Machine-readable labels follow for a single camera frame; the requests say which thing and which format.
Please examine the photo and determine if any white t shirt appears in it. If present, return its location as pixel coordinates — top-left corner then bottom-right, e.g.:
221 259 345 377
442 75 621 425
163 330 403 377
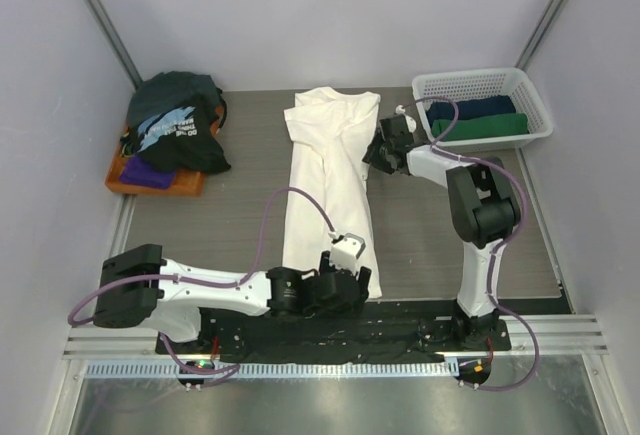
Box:
282 87 382 299

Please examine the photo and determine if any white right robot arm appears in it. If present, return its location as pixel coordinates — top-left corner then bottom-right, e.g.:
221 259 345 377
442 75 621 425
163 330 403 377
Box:
363 115 524 350

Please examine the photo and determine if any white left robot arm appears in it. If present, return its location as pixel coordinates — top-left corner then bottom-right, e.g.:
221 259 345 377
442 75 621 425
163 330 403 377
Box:
93 237 372 354

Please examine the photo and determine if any rolled navy t shirt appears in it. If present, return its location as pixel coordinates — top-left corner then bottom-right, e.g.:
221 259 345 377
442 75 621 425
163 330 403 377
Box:
426 95 516 122

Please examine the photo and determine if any rolled green t shirt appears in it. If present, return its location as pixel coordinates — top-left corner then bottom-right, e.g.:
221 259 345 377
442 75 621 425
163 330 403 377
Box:
444 113 529 141

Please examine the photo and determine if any white plastic basket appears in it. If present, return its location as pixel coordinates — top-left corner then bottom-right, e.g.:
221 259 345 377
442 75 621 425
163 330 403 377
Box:
412 68 553 152

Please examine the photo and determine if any orange wooden tray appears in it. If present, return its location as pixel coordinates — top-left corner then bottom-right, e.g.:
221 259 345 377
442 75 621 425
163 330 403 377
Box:
105 105 226 197

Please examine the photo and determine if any black printed t shirt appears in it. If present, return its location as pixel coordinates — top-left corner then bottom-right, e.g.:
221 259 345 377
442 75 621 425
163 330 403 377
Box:
129 95 231 174

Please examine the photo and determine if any dark teal t shirt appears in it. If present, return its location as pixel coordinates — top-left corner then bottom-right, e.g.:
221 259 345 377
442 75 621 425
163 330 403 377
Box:
126 71 223 127

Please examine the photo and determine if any purple t shirt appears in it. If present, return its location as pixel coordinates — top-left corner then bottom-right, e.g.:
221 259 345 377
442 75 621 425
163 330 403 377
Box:
119 156 177 190

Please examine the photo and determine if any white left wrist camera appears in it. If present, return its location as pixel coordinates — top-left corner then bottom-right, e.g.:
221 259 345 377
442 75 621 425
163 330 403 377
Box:
329 232 366 273

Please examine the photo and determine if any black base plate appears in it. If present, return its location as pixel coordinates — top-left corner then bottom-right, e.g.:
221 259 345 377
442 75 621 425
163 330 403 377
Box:
170 300 512 365

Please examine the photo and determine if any white slotted cable duct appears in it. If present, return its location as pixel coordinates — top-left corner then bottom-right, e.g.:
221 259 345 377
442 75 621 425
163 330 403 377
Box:
85 358 459 380

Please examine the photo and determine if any right aluminium frame post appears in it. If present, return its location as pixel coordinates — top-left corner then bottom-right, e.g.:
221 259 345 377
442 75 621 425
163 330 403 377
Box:
515 0 568 71

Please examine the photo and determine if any aluminium frame post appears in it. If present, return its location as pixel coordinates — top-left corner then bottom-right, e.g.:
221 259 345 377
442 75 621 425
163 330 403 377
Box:
515 0 568 71
84 0 142 88

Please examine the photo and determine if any left aluminium frame post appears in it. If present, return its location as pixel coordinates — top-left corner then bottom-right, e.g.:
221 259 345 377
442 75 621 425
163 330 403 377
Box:
84 0 142 88

